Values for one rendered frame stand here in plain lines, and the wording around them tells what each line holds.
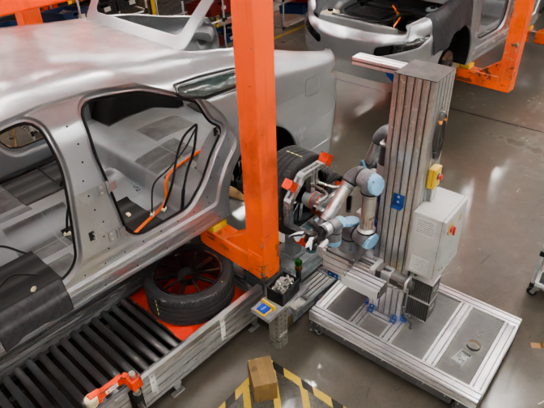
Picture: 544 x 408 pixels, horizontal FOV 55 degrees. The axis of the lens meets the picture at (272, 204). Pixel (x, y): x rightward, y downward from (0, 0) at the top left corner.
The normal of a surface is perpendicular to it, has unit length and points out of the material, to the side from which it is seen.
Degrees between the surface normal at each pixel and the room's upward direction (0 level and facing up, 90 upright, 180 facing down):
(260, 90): 90
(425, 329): 0
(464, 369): 0
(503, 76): 90
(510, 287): 0
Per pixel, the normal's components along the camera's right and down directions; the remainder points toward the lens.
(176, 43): -0.51, -0.16
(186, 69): 0.47, -0.44
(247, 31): -0.67, 0.44
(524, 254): -0.03, -0.82
